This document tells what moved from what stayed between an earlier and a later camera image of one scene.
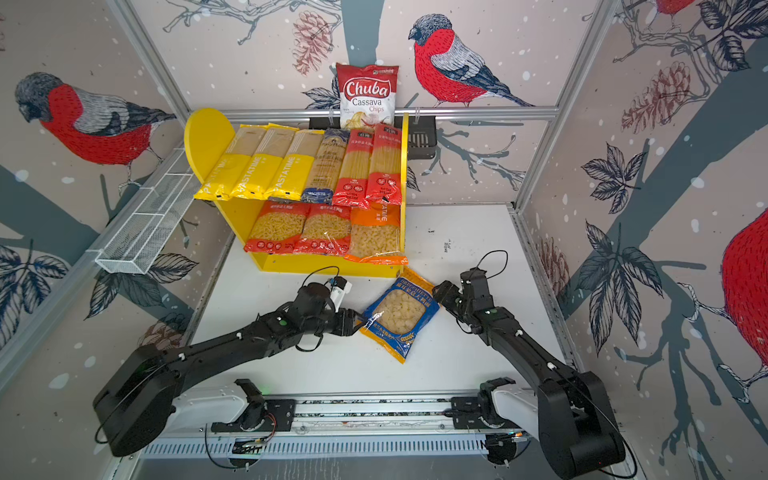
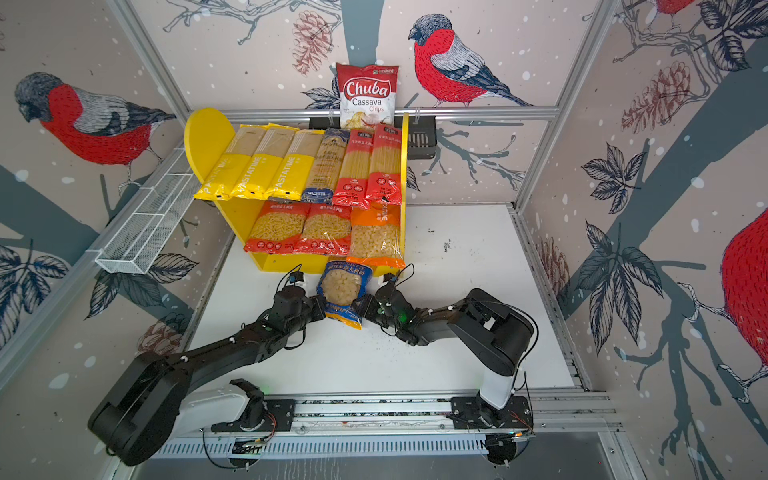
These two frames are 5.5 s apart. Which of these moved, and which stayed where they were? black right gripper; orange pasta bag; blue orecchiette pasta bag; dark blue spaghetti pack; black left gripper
Moved: black right gripper; black left gripper; blue orecchiette pasta bag
Stayed: orange pasta bag; dark blue spaghetti pack
